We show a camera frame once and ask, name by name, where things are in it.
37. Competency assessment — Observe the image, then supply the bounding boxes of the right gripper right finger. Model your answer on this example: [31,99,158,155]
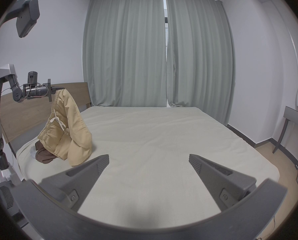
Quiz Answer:
[189,154,257,213]

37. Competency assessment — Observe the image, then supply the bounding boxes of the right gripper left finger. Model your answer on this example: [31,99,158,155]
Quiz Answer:
[41,154,110,212]

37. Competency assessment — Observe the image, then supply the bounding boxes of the tan shorts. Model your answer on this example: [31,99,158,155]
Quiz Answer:
[37,89,93,166]

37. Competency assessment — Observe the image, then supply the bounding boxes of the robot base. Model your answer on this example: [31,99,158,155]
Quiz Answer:
[0,181,29,231]

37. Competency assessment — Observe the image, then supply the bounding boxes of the bed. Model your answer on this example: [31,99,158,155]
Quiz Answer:
[0,82,280,228]

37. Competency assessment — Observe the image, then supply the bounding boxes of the brown garment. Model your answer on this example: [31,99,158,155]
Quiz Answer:
[34,141,62,164]

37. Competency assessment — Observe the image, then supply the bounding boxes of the grey-green curtain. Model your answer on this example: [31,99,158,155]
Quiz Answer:
[82,0,167,107]
[164,0,235,124]

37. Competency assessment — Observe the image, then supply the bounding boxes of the grey dressing table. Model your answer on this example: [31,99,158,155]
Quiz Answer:
[272,106,298,164]

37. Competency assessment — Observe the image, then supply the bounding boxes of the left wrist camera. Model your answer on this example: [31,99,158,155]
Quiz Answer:
[27,71,38,85]

